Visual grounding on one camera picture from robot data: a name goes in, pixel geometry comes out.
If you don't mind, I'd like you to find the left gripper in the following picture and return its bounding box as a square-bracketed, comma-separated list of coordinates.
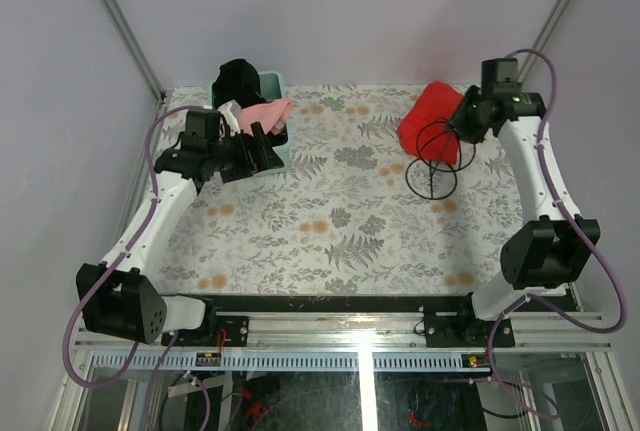
[208, 122, 283, 183]

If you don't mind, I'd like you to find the pink baseball cap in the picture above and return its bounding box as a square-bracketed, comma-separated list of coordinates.
[236, 98, 293, 136]

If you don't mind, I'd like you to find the black wire hat stand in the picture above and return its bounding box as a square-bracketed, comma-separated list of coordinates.
[404, 118, 477, 201]

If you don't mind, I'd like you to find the red cloth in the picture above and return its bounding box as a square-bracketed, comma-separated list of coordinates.
[397, 81, 463, 165]

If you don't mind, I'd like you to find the teal plastic bin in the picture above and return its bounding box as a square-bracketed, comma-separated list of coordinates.
[210, 70, 293, 175]

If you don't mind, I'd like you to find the black cap gold logo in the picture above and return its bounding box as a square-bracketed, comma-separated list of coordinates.
[211, 58, 266, 108]

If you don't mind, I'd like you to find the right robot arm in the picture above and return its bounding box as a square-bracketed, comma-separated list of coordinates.
[446, 57, 600, 346]

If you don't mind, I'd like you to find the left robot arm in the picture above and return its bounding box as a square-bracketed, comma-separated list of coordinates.
[76, 106, 284, 346]

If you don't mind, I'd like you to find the floral table mat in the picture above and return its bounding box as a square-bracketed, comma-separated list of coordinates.
[149, 85, 523, 295]

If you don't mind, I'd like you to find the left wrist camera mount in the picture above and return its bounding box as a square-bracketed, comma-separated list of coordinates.
[217, 100, 241, 135]

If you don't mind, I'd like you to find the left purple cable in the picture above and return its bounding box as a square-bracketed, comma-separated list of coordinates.
[61, 105, 211, 431]

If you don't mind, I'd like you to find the purple cable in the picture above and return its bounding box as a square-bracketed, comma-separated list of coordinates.
[61, 105, 211, 431]
[487, 48, 629, 420]

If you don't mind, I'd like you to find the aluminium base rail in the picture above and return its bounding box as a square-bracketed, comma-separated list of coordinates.
[217, 312, 611, 352]

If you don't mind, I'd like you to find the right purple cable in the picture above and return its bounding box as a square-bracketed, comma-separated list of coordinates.
[487, 48, 629, 420]

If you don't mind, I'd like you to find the left corner aluminium post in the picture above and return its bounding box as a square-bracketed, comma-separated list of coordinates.
[99, 0, 166, 102]

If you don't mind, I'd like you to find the corner aluminium post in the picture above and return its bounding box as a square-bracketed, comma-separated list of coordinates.
[99, 0, 166, 102]
[519, 0, 601, 72]

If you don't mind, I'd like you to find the right corner aluminium post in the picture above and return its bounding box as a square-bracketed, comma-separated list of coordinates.
[519, 0, 601, 72]

